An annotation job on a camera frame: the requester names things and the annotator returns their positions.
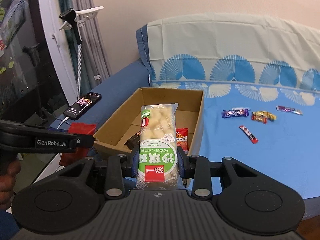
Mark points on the white green rice cracker pack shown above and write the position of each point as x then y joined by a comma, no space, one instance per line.
158,161

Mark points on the person's left hand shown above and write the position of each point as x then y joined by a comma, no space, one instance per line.
7,184

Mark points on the red square snack packet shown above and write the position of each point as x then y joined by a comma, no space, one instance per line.
81,144

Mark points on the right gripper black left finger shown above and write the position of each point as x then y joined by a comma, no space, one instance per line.
120,166

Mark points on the gold yellow snack wrapper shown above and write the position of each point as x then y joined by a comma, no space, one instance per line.
263,116

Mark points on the white door frame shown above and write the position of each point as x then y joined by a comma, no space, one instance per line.
58,47

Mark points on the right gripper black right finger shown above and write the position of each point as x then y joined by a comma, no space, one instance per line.
197,168

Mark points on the purple candy wrapper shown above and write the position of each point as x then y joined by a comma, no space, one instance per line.
239,112

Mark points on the black chocolate bar wrapper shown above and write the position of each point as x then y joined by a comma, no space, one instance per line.
132,142

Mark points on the black smartphone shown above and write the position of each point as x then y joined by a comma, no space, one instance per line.
80,107

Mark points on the blue white patterned sofa cover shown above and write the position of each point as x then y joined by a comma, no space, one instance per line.
254,62

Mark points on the red spicy snack packet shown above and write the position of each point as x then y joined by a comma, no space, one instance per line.
182,139

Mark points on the red white stick packet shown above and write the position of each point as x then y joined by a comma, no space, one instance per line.
250,135

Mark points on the brown cardboard box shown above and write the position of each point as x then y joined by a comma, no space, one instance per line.
126,121

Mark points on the blue fabric sofa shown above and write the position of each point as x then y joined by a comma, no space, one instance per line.
120,86

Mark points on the purple silver stick packet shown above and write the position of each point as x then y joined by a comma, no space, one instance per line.
289,110

